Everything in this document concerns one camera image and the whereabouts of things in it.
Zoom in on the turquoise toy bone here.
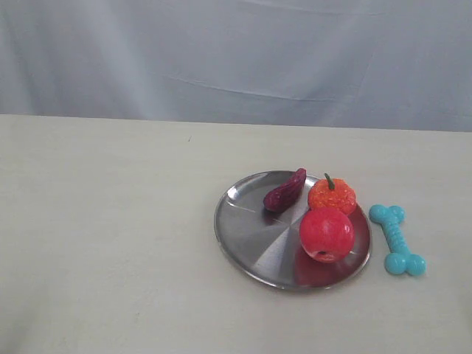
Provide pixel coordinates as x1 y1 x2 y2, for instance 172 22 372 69
369 204 427 277

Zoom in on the purple toy sweet potato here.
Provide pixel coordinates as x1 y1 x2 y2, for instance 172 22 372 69
263 168 307 213

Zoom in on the round stainless steel plate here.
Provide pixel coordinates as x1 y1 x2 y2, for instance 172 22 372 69
214 170 372 291

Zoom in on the small orange pumpkin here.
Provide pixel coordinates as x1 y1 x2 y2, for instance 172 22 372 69
308 173 357 215

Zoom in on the red apple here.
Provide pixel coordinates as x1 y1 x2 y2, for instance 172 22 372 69
299 207 355 263

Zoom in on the white backdrop cloth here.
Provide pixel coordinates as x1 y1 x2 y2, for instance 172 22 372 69
1 1 471 131

